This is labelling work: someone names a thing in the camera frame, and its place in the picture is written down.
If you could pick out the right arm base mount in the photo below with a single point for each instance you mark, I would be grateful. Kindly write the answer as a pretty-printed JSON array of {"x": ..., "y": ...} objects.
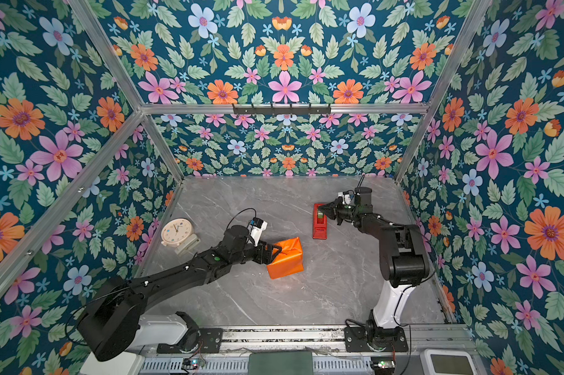
[{"x": 368, "y": 337}]

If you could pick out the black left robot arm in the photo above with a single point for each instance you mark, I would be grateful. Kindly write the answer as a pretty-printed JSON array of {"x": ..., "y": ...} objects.
[{"x": 116, "y": 319}]

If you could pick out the green centre box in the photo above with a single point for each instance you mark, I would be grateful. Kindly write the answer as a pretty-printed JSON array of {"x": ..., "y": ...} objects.
[{"x": 281, "y": 363}]

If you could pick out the red tape dispenser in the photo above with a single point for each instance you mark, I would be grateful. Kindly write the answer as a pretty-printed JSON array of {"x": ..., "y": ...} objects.
[{"x": 319, "y": 223}]

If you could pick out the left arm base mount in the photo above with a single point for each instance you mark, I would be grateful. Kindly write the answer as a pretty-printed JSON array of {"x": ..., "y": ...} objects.
[{"x": 195, "y": 339}]

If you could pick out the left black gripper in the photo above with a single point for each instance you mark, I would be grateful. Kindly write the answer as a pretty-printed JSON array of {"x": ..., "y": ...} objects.
[{"x": 268, "y": 259}]

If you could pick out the yellow wrapping paper sheet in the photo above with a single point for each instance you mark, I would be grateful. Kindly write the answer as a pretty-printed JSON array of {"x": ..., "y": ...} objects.
[{"x": 289, "y": 261}]

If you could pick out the white device bottom right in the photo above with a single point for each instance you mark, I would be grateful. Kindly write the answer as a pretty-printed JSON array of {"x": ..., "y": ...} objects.
[{"x": 449, "y": 362}]

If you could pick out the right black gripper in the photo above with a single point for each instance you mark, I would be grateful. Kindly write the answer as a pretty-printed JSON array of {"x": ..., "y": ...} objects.
[{"x": 337, "y": 211}]

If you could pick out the round white analog clock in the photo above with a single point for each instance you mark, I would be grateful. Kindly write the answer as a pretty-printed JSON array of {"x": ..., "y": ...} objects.
[{"x": 178, "y": 234}]

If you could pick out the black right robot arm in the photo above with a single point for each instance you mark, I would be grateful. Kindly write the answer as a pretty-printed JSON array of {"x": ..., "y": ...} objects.
[{"x": 403, "y": 259}]

